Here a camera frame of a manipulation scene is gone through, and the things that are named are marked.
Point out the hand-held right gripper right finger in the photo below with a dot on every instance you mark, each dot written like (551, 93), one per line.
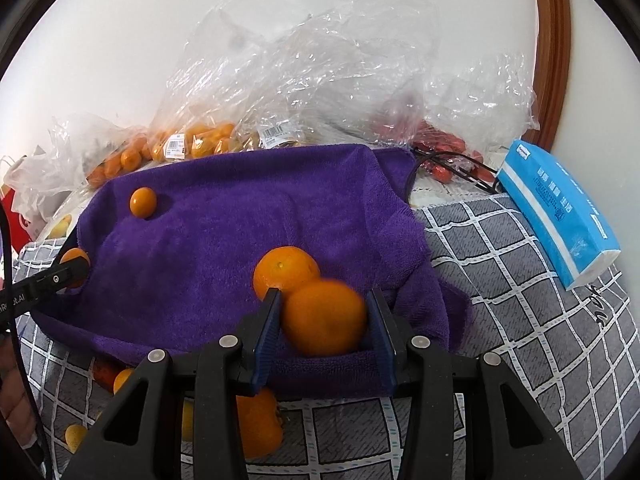
(382, 340)

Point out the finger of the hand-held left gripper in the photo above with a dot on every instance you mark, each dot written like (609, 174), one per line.
(55, 277)

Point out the white plastic bag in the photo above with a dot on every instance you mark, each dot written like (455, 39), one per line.
(35, 180)

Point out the person's left hand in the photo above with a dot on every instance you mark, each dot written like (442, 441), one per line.
(12, 400)

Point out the clear bag of tangerines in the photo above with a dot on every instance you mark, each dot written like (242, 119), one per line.
(120, 157)

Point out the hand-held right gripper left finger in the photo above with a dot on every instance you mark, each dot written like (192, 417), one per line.
(265, 340)

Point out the red cherry tomato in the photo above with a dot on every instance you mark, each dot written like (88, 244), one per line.
(103, 372)

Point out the purple towel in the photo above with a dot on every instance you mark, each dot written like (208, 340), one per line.
(200, 260)

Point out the clear bag of cherry tomatoes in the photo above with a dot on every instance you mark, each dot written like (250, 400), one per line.
(450, 140)

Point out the crumpled clear plastic bag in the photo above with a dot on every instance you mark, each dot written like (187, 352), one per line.
(300, 60)

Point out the blue tissue pack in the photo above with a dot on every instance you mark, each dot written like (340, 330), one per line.
(550, 210)

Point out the red paper bag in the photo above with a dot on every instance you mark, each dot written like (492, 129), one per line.
(19, 225)

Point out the clear bag of kumquats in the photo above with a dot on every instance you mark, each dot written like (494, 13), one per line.
(205, 142)

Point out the yellow-green plum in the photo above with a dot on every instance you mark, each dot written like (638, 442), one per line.
(75, 436)

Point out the large orange tangerine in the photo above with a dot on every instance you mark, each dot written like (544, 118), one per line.
(285, 270)
(260, 427)
(324, 317)

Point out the black eyeglasses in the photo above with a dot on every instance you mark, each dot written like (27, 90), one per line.
(440, 156)

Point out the brown wooden door frame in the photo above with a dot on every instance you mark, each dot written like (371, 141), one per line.
(552, 60)

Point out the yellow mango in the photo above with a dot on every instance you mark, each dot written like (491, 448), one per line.
(61, 225)

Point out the grey plaid blanket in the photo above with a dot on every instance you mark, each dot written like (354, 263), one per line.
(500, 360)

